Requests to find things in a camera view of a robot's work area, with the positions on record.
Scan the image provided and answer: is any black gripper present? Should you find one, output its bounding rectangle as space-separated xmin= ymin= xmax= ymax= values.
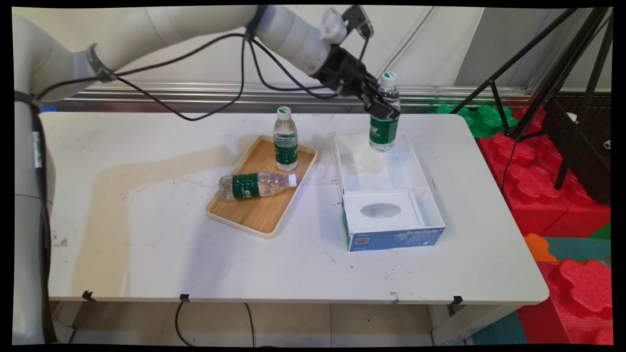
xmin=312 ymin=44 xmax=401 ymax=121

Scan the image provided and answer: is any green label water bottle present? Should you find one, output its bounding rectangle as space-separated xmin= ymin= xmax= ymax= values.
xmin=273 ymin=106 xmax=299 ymax=172
xmin=219 ymin=172 xmax=298 ymax=200
xmin=368 ymin=72 xmax=402 ymax=153

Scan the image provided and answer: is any green foam block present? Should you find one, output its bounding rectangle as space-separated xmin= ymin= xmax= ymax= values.
xmin=425 ymin=104 xmax=519 ymax=140

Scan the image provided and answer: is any white open box blue front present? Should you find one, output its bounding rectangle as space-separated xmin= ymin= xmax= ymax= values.
xmin=334 ymin=132 xmax=446 ymax=252

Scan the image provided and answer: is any wooden tray with cream rim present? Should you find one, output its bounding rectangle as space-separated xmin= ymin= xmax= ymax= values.
xmin=206 ymin=135 xmax=318 ymax=240

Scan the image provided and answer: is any large red foam block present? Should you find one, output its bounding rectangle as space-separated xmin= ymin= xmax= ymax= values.
xmin=477 ymin=132 xmax=569 ymax=236

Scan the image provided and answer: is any black tripod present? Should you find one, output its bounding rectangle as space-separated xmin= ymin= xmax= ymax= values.
xmin=450 ymin=7 xmax=613 ymax=191

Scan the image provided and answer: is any black bag on tripod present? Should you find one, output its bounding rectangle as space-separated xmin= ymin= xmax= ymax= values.
xmin=542 ymin=93 xmax=612 ymax=206

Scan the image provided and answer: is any orange foam piece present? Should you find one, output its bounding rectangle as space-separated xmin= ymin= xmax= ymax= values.
xmin=523 ymin=234 xmax=558 ymax=263

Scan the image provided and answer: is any white table leg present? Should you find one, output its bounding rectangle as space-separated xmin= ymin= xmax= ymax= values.
xmin=430 ymin=304 xmax=520 ymax=347

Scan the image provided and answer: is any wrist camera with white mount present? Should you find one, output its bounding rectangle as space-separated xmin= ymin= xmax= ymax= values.
xmin=320 ymin=5 xmax=375 ymax=45

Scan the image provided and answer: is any thin black tripod cable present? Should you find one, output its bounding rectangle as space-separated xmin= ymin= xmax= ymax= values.
xmin=501 ymin=136 xmax=520 ymax=197

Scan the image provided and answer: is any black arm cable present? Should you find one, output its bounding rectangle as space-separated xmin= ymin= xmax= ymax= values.
xmin=29 ymin=22 xmax=373 ymax=123

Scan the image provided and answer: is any aluminium rail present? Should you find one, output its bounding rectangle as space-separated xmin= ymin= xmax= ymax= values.
xmin=49 ymin=81 xmax=533 ymax=114

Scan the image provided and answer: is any black cable under table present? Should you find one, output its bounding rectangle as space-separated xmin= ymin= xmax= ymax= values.
xmin=244 ymin=303 xmax=256 ymax=347
xmin=175 ymin=301 xmax=197 ymax=347

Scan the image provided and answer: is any black cable along arm base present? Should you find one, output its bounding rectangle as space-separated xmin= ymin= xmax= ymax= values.
xmin=14 ymin=90 xmax=58 ymax=344

